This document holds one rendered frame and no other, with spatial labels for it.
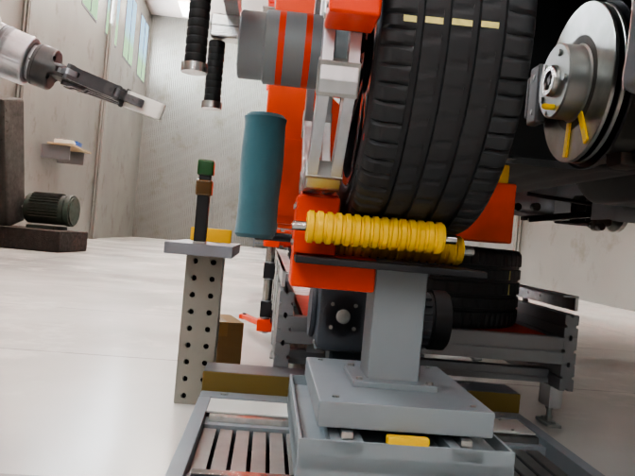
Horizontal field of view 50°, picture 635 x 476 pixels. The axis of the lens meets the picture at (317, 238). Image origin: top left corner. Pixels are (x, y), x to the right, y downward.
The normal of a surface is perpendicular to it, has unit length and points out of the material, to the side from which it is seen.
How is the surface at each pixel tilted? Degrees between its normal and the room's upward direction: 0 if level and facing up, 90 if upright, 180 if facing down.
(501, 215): 90
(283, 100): 90
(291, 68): 131
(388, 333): 90
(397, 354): 90
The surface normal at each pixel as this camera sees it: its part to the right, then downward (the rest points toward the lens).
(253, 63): -0.02, 0.76
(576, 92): 0.03, 0.42
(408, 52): 0.05, 0.22
